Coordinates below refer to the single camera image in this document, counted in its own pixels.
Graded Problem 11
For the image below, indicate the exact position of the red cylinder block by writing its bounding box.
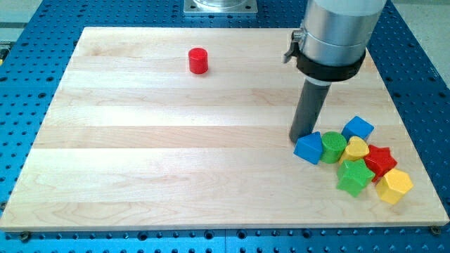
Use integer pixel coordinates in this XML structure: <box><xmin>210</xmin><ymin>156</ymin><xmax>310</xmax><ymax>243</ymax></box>
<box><xmin>188</xmin><ymin>48</ymin><xmax>208</xmax><ymax>74</ymax></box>

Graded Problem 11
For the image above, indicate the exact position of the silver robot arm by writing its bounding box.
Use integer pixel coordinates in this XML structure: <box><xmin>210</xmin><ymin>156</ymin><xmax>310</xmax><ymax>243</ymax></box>
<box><xmin>283</xmin><ymin>0</ymin><xmax>386</xmax><ymax>82</ymax></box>

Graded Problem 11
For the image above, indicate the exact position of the wooden board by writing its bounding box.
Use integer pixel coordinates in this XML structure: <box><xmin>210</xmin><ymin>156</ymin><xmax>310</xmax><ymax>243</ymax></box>
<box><xmin>1</xmin><ymin>27</ymin><xmax>449</xmax><ymax>232</ymax></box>

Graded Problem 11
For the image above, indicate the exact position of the blue triangle block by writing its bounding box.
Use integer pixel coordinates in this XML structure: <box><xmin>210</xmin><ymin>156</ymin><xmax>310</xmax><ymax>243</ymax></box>
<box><xmin>293</xmin><ymin>131</ymin><xmax>323</xmax><ymax>164</ymax></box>

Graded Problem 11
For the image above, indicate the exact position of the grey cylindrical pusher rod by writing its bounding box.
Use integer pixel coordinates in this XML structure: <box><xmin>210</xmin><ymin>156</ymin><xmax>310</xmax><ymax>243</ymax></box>
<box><xmin>289</xmin><ymin>77</ymin><xmax>331</xmax><ymax>143</ymax></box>

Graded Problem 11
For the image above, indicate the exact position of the green cylinder block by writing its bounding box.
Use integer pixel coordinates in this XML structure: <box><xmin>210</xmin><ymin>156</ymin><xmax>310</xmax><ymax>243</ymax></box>
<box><xmin>320</xmin><ymin>131</ymin><xmax>347</xmax><ymax>164</ymax></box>

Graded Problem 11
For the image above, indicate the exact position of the blue cube block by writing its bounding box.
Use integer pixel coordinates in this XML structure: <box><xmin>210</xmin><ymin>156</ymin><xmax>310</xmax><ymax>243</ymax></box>
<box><xmin>341</xmin><ymin>116</ymin><xmax>374</xmax><ymax>141</ymax></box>

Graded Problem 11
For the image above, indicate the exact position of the yellow heart block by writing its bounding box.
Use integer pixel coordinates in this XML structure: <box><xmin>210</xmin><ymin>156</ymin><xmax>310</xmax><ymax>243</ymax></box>
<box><xmin>339</xmin><ymin>136</ymin><xmax>370</xmax><ymax>164</ymax></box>

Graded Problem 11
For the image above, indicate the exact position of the green star block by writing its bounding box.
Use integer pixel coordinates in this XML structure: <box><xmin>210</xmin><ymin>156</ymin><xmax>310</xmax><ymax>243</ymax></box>
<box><xmin>336</xmin><ymin>159</ymin><xmax>375</xmax><ymax>197</ymax></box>

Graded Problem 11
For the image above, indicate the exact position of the red star block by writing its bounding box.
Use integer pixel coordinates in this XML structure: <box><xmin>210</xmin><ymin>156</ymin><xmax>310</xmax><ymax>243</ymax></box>
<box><xmin>364</xmin><ymin>145</ymin><xmax>397</xmax><ymax>182</ymax></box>

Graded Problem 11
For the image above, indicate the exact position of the yellow hexagon block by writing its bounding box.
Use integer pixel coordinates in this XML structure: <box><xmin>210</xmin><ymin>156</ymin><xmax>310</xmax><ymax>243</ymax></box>
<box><xmin>375</xmin><ymin>168</ymin><xmax>414</xmax><ymax>205</ymax></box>

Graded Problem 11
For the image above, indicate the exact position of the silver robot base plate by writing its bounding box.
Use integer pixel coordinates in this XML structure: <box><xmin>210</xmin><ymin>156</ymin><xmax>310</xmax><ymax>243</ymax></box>
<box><xmin>184</xmin><ymin>0</ymin><xmax>258</xmax><ymax>14</ymax></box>

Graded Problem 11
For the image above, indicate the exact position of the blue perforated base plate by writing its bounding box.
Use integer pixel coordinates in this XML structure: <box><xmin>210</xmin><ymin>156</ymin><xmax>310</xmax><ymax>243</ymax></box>
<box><xmin>1</xmin><ymin>1</ymin><xmax>449</xmax><ymax>252</ymax></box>

